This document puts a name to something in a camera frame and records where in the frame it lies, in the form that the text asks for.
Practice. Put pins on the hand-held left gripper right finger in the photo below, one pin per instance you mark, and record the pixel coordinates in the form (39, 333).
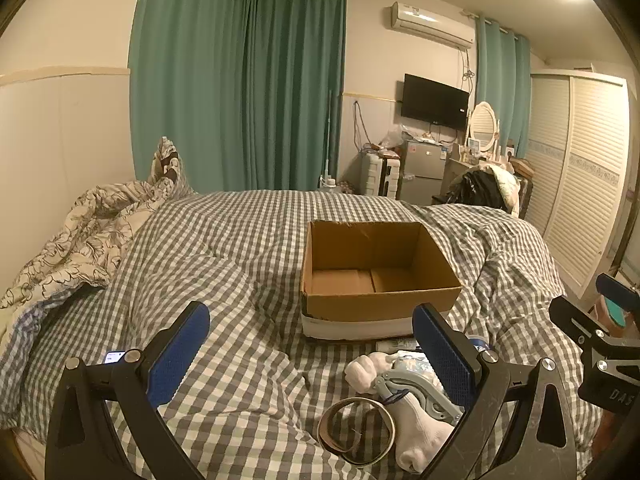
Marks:
(442, 355)

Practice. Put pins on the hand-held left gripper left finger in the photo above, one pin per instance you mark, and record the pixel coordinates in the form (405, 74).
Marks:
(180, 350)

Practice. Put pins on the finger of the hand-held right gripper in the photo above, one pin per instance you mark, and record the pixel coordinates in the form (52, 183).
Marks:
(575, 317)
(615, 287)

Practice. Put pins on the blue patterned packet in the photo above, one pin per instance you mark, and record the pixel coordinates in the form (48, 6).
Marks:
(412, 360)

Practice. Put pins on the blue and white small container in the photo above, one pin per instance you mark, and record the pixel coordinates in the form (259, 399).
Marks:
(477, 344)

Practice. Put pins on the white sock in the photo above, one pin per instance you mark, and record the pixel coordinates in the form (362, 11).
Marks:
(415, 440)

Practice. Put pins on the brown cardboard box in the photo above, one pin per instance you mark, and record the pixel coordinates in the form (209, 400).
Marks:
(350, 307)

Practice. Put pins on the brown tape roll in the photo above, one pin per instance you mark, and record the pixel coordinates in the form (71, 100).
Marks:
(325, 435)

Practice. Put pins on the smartphone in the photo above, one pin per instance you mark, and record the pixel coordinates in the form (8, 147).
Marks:
(113, 357)

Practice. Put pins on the grey checked bed blanket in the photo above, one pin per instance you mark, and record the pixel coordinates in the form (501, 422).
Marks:
(225, 260)

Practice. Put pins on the white louvred wardrobe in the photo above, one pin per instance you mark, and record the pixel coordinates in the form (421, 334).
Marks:
(580, 170)

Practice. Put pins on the white coat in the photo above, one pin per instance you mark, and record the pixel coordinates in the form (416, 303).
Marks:
(507, 185)

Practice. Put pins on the floral white quilt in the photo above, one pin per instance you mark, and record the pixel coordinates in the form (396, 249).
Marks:
(85, 230)

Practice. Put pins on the black jacket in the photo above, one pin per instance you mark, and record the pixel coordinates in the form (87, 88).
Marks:
(475, 187)

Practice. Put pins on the silver mini fridge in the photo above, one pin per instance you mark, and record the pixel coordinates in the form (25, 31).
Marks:
(422, 175)

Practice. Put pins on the vanity dresser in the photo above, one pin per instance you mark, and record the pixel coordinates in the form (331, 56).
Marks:
(457, 170)

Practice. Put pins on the oval white vanity mirror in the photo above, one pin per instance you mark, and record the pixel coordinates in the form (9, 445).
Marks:
(484, 122)

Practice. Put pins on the narrow green curtain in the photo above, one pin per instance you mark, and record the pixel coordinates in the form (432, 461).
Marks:
(500, 90)

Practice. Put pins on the white mop pole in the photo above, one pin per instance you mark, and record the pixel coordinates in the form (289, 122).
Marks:
(327, 140)

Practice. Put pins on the wide green curtain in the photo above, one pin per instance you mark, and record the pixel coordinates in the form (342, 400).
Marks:
(185, 85)

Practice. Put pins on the white air conditioner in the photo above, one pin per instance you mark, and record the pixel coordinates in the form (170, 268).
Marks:
(430, 22)

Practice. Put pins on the black wall television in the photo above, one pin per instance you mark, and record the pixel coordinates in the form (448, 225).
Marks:
(435, 102)

